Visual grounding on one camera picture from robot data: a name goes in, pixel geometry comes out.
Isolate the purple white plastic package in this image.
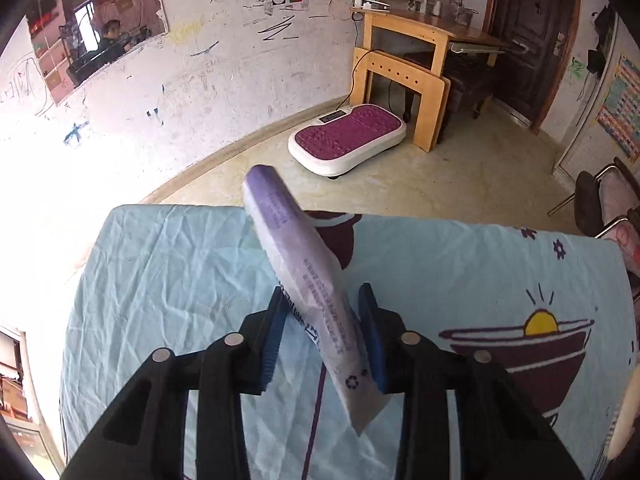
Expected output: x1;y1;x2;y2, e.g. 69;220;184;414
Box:
243;165;387;434

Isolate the light blue patterned tablecloth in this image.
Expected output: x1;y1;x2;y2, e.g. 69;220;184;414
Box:
61;205;639;479

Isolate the dark brown armchair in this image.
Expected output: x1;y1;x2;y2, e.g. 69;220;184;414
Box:
546;155;640;276

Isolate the pink patterned cushion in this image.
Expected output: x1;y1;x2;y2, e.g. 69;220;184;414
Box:
599;172;639;276

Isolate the purple white vibration platform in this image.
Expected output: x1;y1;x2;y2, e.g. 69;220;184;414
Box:
288;104;407;179

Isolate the small wooden stool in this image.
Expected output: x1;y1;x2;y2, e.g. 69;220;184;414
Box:
348;47;450;152

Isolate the dark piano bench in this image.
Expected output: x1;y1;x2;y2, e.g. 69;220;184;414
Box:
437;53;497;142

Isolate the wooden desk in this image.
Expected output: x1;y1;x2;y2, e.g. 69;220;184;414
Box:
354;8;508;76

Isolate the dark brown entrance door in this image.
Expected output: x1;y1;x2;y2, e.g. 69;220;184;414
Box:
486;0;580;131

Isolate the colourful wall poster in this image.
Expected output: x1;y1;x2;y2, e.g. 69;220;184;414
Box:
596;54;640;162

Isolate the wall mirror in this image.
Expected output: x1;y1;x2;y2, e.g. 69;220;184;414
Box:
26;0;166;103

